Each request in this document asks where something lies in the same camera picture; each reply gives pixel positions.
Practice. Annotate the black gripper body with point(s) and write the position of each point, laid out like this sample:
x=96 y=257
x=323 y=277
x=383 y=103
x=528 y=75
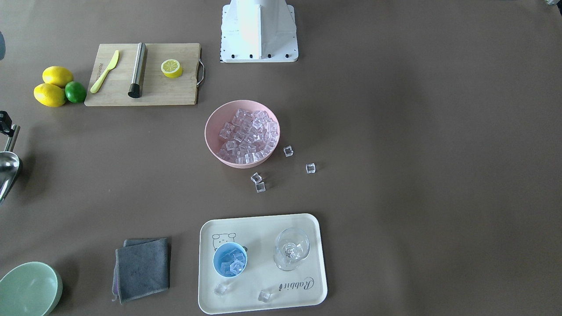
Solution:
x=4 y=121

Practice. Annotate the stainless steel ice scoop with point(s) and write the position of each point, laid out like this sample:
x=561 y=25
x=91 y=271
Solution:
x=10 y=165

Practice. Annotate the pink bowl of ice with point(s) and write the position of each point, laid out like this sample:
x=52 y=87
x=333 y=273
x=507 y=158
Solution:
x=242 y=134

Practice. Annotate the loose ice cube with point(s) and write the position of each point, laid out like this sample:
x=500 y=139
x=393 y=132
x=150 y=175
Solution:
x=288 y=151
x=260 y=187
x=310 y=168
x=256 y=178

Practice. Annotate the blue plastic cup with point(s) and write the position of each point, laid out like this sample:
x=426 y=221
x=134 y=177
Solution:
x=230 y=260

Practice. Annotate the ice cube on tray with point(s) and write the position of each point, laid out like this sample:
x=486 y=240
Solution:
x=264 y=296
x=220 y=289

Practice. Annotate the yellow lemon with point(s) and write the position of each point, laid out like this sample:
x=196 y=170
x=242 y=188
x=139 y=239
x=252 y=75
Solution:
x=50 y=95
x=57 y=75

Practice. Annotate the green lime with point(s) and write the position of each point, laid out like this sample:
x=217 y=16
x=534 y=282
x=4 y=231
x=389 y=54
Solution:
x=75 y=92

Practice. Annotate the yellow plastic knife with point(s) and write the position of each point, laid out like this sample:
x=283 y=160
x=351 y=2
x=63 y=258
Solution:
x=110 y=66

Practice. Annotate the steel muddler black tip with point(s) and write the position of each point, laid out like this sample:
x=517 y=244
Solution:
x=135 y=88

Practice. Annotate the bamboo cutting board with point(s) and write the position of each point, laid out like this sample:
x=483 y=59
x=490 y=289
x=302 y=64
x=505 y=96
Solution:
x=155 y=88

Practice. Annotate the mint green bowl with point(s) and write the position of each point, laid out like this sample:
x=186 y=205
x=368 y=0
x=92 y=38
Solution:
x=30 y=289

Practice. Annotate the grey folded cloth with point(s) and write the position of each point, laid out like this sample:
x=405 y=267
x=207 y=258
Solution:
x=141 y=269

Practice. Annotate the clear wine glass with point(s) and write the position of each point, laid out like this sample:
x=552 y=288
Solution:
x=292 y=246

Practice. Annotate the cream serving tray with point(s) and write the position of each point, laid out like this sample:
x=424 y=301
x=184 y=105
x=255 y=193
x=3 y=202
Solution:
x=304 y=286

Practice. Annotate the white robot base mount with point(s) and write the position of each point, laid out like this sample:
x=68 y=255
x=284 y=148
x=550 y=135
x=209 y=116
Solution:
x=258 y=31

